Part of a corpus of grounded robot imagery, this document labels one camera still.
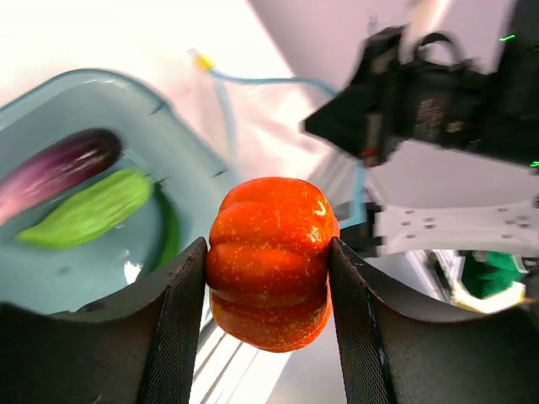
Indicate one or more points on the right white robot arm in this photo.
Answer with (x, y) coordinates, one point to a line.
(508, 228)

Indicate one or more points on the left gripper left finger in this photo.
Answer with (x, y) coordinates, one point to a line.
(137, 345)

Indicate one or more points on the clear zip top bag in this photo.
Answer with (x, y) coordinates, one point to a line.
(254, 124)

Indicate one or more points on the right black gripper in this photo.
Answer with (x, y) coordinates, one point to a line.
(439, 97)

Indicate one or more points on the purple eggplant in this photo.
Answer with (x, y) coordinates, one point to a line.
(59, 167)

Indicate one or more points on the teal plastic tray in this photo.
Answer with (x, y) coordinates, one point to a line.
(190, 181)

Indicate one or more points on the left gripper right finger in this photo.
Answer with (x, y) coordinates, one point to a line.
(397, 345)

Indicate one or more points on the light green bitter gourd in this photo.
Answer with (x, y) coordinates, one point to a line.
(91, 212)

